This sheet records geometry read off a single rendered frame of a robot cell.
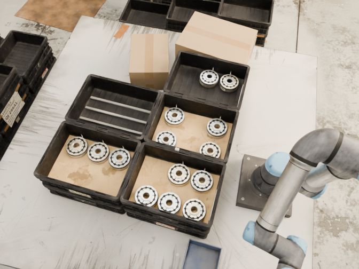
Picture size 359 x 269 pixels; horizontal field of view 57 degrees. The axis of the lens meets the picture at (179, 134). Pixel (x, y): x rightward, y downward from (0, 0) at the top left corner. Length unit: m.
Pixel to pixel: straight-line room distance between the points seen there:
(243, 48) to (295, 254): 1.16
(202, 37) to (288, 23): 1.75
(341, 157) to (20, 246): 1.38
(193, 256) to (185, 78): 0.93
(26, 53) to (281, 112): 1.92
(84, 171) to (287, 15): 2.73
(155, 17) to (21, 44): 1.12
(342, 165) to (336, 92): 2.06
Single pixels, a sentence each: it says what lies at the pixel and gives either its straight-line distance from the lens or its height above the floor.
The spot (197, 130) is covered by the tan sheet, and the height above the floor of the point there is 0.83.
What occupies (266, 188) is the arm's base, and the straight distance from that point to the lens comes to 1.62.
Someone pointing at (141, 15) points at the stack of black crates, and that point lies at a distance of 3.10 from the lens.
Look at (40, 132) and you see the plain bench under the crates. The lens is 1.95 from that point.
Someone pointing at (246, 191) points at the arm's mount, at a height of 0.75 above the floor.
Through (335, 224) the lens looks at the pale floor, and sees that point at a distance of 2.59.
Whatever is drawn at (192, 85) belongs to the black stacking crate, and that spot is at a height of 0.83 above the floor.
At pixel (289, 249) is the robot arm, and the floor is 1.10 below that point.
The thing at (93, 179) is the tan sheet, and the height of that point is 0.83.
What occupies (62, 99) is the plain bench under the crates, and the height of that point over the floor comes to 0.70.
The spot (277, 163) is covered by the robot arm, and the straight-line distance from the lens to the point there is 1.49.
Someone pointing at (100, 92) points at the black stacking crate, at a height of 0.83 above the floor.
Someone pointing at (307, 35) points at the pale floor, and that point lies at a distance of 3.56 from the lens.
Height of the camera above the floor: 2.26
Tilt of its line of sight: 60 degrees down
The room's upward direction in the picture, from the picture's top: 2 degrees clockwise
